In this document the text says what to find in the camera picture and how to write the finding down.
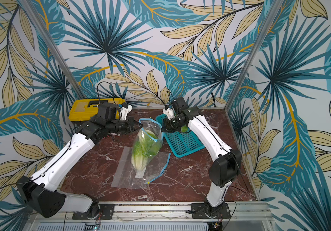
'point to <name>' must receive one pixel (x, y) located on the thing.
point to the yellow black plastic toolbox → (84, 109)
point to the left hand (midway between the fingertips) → (142, 127)
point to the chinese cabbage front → (142, 149)
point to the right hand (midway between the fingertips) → (161, 129)
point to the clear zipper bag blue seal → (149, 123)
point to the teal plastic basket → (182, 143)
